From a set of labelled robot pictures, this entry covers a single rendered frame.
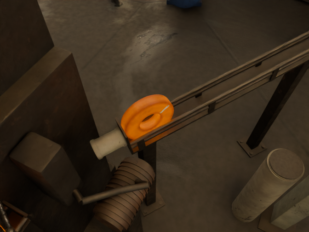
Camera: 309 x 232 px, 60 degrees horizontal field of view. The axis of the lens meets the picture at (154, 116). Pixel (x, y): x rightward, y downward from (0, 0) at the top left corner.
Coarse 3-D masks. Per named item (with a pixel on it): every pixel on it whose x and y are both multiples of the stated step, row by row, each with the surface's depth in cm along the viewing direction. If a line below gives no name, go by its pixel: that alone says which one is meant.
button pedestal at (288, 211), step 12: (288, 192) 117; (300, 192) 103; (276, 204) 127; (288, 204) 111; (300, 204) 102; (264, 216) 128; (276, 216) 120; (288, 216) 113; (300, 216) 108; (264, 228) 125; (276, 228) 125; (288, 228) 125
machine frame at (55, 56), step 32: (0, 0) 51; (32, 0) 58; (0, 32) 54; (32, 32) 61; (0, 64) 57; (32, 64) 65; (64, 64) 67; (0, 96) 60; (32, 96) 61; (64, 96) 72; (0, 128) 56; (32, 128) 65; (64, 128) 78; (96, 128) 97; (0, 160) 59; (96, 160) 107; (0, 192) 63; (32, 192) 75; (96, 192) 121; (64, 224) 102
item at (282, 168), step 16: (272, 160) 89; (288, 160) 89; (256, 176) 99; (272, 176) 88; (288, 176) 86; (240, 192) 119; (256, 192) 102; (272, 192) 95; (240, 208) 119; (256, 208) 110
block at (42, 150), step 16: (32, 144) 61; (48, 144) 61; (16, 160) 59; (32, 160) 58; (48, 160) 59; (64, 160) 63; (32, 176) 63; (48, 176) 60; (64, 176) 66; (48, 192) 71; (64, 192) 70
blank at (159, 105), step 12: (156, 96) 72; (132, 108) 70; (144, 108) 69; (156, 108) 72; (168, 108) 75; (132, 120) 70; (156, 120) 78; (168, 120) 80; (132, 132) 75; (144, 132) 78
